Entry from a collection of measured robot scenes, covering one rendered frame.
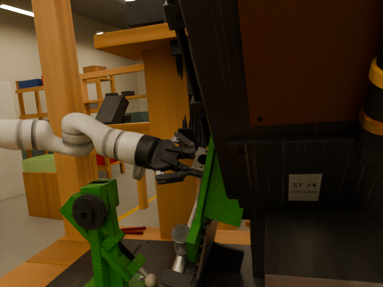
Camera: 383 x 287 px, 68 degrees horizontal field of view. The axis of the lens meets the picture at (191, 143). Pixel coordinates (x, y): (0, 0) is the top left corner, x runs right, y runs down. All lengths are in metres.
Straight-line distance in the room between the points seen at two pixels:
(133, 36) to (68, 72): 0.36
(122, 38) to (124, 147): 0.33
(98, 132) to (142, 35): 0.30
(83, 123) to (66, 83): 0.42
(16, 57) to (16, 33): 0.61
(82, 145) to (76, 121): 0.06
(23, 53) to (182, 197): 8.42
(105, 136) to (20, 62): 8.40
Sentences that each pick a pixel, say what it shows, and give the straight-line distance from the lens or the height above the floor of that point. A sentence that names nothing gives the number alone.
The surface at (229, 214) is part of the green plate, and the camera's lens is 0.53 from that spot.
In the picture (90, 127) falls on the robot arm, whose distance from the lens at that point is 0.69.
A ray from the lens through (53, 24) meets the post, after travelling 1.13.
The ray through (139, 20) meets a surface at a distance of 0.89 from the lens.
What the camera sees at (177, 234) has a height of 1.09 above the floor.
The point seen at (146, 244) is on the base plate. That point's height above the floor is 0.90.
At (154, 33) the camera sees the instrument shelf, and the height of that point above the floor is 1.52.
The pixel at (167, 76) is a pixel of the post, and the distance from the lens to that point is 0.90.
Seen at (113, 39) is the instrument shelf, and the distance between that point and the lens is 0.85.
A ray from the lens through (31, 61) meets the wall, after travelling 9.23.
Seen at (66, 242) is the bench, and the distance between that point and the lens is 1.15.
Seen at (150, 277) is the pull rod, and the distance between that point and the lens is 0.69.
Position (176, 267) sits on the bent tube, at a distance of 0.64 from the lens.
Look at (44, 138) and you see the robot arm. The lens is 0.72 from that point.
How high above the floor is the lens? 1.32
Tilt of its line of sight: 7 degrees down
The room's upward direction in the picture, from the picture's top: 5 degrees counter-clockwise
